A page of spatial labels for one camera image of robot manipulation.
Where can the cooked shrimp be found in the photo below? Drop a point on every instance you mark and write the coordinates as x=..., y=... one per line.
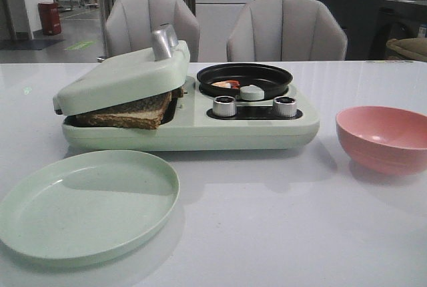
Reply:
x=223, y=84

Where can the right silver control knob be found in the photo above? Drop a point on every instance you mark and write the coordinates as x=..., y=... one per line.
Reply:
x=284, y=106

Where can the red trash bin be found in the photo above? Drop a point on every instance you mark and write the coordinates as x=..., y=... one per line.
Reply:
x=49, y=17

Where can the right grey upholstered chair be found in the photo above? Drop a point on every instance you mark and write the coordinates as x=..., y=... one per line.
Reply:
x=286, y=30

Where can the bread slice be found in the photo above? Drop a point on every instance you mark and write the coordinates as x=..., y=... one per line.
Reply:
x=146, y=113
x=177, y=93

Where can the dark grey sideboard counter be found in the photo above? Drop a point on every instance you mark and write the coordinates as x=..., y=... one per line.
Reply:
x=369, y=24

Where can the left grey upholstered chair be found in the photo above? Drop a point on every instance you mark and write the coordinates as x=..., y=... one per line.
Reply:
x=130, y=23

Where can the mint green sandwich maker lid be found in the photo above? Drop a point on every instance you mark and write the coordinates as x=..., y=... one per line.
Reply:
x=124, y=78

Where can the white drawer cabinet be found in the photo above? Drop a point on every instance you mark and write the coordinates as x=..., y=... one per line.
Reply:
x=216, y=20

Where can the black round frying pan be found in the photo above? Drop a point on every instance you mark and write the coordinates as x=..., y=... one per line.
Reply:
x=272, y=80

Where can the grey upholstered chair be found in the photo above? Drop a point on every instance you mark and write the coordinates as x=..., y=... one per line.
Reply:
x=286, y=30
x=130, y=23

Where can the pink plastic bowl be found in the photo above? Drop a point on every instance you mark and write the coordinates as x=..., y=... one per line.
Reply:
x=385, y=139

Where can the silver control knob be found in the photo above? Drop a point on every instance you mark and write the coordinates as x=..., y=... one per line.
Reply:
x=284, y=106
x=224, y=106

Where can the left silver control knob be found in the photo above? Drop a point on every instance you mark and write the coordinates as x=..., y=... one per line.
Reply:
x=224, y=106

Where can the mint green round plate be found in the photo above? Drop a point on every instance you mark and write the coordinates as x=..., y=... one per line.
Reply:
x=89, y=208

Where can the mint green breakfast maker base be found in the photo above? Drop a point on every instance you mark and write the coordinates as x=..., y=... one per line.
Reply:
x=193, y=129

